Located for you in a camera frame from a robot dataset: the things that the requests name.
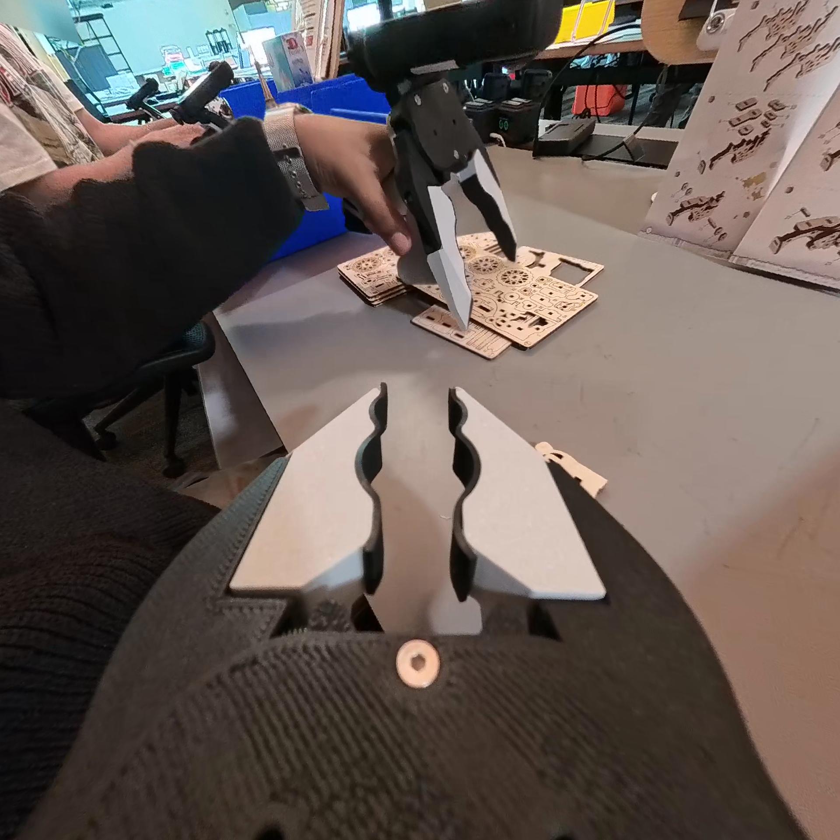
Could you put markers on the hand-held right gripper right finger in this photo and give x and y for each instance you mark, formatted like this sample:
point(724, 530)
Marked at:
point(525, 538)

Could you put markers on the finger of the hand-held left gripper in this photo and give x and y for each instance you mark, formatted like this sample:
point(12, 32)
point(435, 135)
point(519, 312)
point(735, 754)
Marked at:
point(495, 203)
point(449, 262)

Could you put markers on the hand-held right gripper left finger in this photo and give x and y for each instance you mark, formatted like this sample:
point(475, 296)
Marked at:
point(315, 525)

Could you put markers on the wooden puzzle sheet with cutouts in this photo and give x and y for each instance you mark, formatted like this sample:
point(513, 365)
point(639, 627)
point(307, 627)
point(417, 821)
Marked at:
point(459, 338)

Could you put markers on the assembled wooden locomotive piece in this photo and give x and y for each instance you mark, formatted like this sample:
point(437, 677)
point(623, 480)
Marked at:
point(577, 476)

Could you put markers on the wooden puzzle sheet with wheels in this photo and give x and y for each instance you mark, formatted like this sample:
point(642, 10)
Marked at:
point(544, 308)

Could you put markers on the person's left forearm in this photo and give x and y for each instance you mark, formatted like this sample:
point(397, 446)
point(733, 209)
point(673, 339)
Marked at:
point(131, 262)

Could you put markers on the grey desk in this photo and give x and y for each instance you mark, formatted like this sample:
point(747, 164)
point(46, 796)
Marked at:
point(689, 394)

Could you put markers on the person's left hand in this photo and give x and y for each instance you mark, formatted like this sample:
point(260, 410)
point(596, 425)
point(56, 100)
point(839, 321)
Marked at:
point(348, 164)

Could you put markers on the black battery charger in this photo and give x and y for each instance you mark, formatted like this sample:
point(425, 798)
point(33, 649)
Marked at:
point(518, 115)
point(485, 113)

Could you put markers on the stack of wooden puzzle sheets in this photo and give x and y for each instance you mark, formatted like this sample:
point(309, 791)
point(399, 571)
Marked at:
point(367, 275)

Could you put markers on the black power adapter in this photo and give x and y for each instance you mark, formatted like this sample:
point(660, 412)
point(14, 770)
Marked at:
point(564, 134)

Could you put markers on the blue plastic bin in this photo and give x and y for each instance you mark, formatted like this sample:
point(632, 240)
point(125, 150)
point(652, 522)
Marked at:
point(308, 229)

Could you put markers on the silver mesh wristwatch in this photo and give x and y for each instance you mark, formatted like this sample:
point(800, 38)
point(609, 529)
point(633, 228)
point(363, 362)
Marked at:
point(289, 151)

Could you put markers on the white and blue carton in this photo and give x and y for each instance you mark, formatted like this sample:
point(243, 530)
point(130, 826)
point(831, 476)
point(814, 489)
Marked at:
point(289, 62)

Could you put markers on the yellow storage bin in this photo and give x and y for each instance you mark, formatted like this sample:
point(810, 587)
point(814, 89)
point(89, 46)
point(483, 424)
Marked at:
point(590, 19)

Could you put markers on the black office chair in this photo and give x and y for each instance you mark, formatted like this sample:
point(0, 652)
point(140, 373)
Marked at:
point(164, 367)

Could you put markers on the person's black sweater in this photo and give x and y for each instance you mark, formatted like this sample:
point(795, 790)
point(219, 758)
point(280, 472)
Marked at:
point(79, 590)

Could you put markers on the folded paper instruction sheet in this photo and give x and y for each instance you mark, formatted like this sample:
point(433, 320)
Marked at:
point(741, 131)

